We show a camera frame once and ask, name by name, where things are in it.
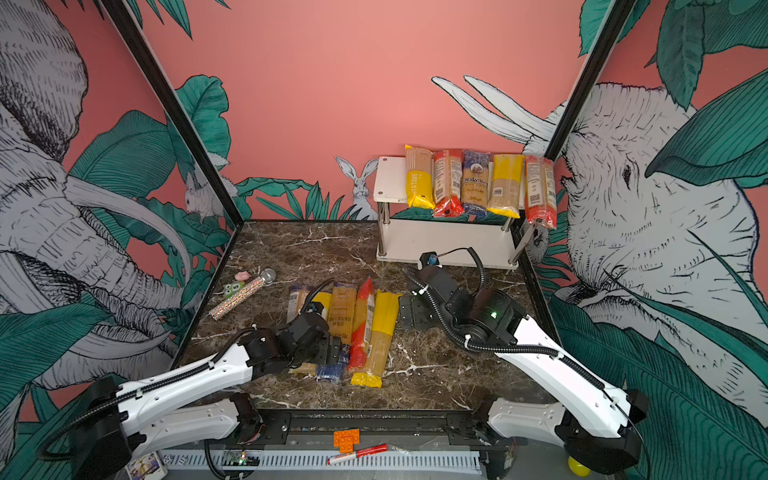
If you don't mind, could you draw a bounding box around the yellow-top spaghetti bag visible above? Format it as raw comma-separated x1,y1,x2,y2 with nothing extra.
488,154,525,218

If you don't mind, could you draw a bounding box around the blue-bottom spaghetti bag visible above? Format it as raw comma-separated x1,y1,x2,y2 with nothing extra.
316,282,357,383

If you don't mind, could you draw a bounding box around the green number toy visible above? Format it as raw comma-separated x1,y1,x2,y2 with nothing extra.
223,281,246,299

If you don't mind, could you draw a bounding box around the yellow label spaghetti bag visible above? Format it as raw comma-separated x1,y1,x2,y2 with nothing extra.
291,292,332,377

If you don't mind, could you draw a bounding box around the blue portrait spaghetti bag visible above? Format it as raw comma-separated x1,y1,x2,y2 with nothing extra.
461,150,491,219

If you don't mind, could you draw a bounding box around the orange plastic block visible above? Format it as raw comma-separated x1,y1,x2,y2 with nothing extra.
333,429,360,454

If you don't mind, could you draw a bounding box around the yellow-end spaghetti bag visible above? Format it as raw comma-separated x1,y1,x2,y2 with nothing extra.
405,145,435,210

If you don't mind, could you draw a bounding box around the yellow light bulb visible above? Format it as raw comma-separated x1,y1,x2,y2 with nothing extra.
567,457,591,478

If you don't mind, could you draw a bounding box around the plain yellow spaghetti bag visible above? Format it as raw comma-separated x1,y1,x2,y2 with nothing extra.
350,291,400,388

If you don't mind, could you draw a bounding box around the card box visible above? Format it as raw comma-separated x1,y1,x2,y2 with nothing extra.
125,452,168,480

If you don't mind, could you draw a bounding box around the red yellow narrow spaghetti bag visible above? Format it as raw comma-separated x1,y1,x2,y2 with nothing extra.
349,278,375,370

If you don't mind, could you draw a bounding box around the glitter silver microphone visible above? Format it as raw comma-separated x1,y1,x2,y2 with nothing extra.
208,268,276,320

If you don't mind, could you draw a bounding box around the clear blue-end spaghetti bag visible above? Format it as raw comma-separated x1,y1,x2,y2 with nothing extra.
286,285,309,322

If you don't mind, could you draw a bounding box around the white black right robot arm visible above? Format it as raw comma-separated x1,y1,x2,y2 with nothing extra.
403,265,651,475

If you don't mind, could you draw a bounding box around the red double spaghetti bag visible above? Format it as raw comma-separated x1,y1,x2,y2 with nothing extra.
525,156,557,230

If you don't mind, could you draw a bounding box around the red white marker pen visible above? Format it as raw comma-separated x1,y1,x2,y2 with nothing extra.
326,444,389,465

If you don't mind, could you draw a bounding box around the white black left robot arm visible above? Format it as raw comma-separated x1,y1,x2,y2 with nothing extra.
36,312,342,479

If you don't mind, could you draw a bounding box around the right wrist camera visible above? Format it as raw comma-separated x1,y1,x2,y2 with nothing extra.
419,252,441,269

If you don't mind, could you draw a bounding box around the white perforated cable tray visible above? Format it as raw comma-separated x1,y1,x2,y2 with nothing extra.
161,449,483,474

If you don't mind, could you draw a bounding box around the white two-tier shelf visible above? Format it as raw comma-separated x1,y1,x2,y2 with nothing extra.
373,156,548,269

